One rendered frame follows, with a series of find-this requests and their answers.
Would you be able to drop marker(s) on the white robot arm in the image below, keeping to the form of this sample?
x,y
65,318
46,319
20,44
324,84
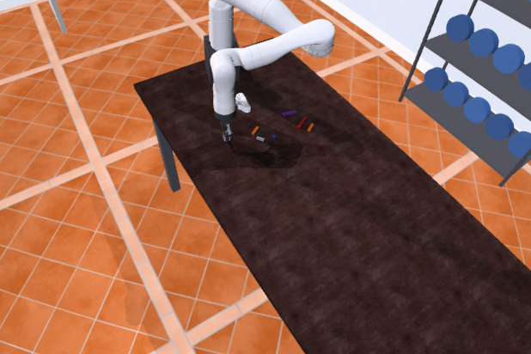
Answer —
x,y
316,38

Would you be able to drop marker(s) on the red rod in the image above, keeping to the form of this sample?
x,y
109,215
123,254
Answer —
x,y
302,122

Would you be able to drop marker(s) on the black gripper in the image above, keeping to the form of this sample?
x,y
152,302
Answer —
x,y
226,122

